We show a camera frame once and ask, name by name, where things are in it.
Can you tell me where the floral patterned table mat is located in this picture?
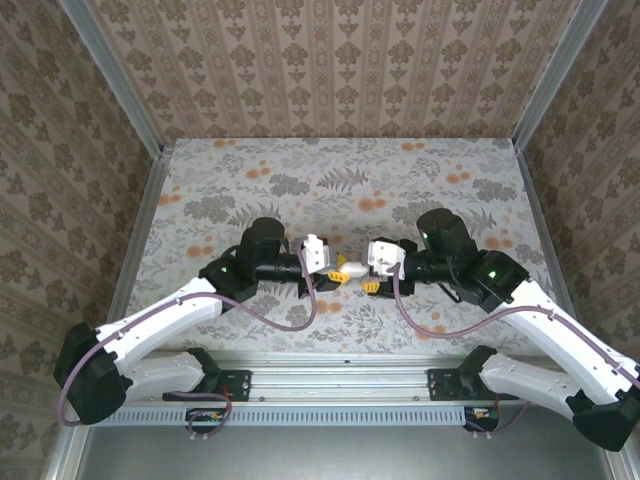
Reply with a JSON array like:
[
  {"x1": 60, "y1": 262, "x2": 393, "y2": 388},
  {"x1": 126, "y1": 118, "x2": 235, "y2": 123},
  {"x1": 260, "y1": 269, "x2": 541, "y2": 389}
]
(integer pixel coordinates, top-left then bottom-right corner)
[{"x1": 117, "y1": 138, "x2": 566, "y2": 356}]

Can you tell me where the black connector board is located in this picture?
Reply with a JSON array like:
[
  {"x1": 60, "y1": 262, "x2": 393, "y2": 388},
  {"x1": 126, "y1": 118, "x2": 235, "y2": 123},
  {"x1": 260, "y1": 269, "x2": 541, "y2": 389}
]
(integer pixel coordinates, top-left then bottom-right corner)
[
  {"x1": 185, "y1": 407, "x2": 227, "y2": 435},
  {"x1": 463, "y1": 405, "x2": 501, "y2": 434}
]

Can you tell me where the grey metal sheet panel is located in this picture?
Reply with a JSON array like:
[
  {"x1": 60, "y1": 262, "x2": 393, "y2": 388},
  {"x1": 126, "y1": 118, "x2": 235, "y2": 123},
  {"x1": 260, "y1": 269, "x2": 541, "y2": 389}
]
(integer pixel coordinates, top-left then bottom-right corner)
[{"x1": 74, "y1": 405, "x2": 631, "y2": 480}]

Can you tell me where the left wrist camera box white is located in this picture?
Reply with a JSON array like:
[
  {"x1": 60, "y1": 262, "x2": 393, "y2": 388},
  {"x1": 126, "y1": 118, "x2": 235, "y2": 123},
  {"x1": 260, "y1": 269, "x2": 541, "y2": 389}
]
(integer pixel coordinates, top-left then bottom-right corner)
[{"x1": 298, "y1": 233, "x2": 332, "y2": 275}]

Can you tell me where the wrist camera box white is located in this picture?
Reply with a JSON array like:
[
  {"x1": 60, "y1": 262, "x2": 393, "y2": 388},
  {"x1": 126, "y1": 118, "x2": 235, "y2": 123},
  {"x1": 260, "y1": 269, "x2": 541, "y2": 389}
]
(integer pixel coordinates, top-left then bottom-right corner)
[
  {"x1": 298, "y1": 233, "x2": 332, "y2": 275},
  {"x1": 367, "y1": 239, "x2": 407, "y2": 275}
]

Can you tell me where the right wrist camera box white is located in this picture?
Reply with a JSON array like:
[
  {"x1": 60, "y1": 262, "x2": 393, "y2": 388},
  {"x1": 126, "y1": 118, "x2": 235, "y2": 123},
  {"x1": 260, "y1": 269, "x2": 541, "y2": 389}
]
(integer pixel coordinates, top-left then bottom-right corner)
[{"x1": 367, "y1": 239, "x2": 407, "y2": 275}]

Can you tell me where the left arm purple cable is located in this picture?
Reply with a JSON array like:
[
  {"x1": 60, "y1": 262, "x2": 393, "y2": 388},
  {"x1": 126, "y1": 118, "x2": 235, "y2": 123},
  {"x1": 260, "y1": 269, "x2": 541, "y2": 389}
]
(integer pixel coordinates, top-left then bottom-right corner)
[{"x1": 57, "y1": 239, "x2": 319, "y2": 444}]

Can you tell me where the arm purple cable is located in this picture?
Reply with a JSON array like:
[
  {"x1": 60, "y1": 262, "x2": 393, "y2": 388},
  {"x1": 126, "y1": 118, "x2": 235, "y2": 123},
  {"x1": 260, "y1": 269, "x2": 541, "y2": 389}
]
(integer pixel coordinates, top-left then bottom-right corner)
[
  {"x1": 392, "y1": 262, "x2": 640, "y2": 441},
  {"x1": 57, "y1": 239, "x2": 319, "y2": 444}
]

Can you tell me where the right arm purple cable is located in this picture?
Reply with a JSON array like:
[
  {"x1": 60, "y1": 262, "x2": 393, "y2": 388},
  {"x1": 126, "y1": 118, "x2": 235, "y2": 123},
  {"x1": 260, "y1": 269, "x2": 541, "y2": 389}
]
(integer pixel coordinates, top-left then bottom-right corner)
[{"x1": 392, "y1": 262, "x2": 640, "y2": 441}]

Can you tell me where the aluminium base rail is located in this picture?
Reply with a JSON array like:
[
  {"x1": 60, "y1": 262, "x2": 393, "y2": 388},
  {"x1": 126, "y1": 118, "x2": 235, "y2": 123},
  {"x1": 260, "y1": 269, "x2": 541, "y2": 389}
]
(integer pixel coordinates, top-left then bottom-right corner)
[{"x1": 74, "y1": 349, "x2": 619, "y2": 404}]

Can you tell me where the aluminium table side rail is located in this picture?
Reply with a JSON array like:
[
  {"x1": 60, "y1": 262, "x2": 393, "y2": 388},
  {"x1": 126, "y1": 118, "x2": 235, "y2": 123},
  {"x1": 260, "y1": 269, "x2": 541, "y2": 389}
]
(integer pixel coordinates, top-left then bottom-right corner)
[
  {"x1": 94, "y1": 144, "x2": 176, "y2": 366},
  {"x1": 514, "y1": 147, "x2": 591, "y2": 364}
]

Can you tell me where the grey slotted cable duct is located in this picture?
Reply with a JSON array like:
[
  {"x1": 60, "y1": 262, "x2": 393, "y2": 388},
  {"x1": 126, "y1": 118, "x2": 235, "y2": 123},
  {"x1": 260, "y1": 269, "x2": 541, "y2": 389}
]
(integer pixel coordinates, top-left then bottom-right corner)
[{"x1": 91, "y1": 405, "x2": 466, "y2": 427}]

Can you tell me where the aluminium frame post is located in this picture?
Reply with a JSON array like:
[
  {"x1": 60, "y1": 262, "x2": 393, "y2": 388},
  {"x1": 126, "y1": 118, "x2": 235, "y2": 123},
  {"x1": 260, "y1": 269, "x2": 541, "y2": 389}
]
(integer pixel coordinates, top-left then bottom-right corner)
[
  {"x1": 59, "y1": 0, "x2": 166, "y2": 156},
  {"x1": 512, "y1": 0, "x2": 609, "y2": 151}
]

